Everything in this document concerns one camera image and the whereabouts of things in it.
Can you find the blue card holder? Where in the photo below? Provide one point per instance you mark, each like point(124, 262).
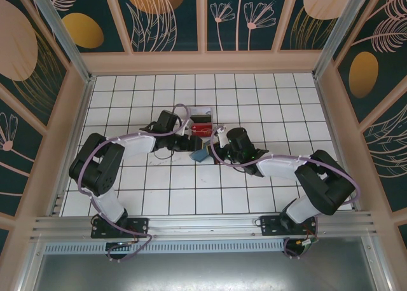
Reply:
point(200, 157)

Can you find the red and grey credit card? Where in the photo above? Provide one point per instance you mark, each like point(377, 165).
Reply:
point(203, 130)

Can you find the clear plastic card box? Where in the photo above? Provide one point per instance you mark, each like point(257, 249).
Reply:
point(211, 125)

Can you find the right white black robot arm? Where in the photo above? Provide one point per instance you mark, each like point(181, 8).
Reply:
point(280, 168)

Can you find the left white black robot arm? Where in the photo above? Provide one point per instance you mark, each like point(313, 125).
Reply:
point(136, 145)

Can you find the black card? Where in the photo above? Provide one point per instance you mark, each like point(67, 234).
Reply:
point(202, 117)

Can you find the white printed card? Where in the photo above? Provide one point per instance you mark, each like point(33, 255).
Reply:
point(202, 109)

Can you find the grey metal sheet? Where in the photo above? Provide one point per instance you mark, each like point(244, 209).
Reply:
point(203, 272)

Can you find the small green circuit board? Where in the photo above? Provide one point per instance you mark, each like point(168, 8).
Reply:
point(307, 244)

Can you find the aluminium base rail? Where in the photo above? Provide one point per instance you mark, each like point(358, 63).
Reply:
point(203, 227)

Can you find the aluminium side rail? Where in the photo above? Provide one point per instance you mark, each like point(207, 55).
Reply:
point(82, 113)

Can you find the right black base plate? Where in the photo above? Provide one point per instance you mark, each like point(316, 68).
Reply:
point(270, 224)

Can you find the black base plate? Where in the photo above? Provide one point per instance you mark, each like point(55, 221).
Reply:
point(270, 224)
point(140, 224)

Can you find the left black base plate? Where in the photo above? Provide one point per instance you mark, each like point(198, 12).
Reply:
point(140, 224)

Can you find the aluminium frame post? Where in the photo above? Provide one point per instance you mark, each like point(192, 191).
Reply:
point(60, 33)
point(337, 33)

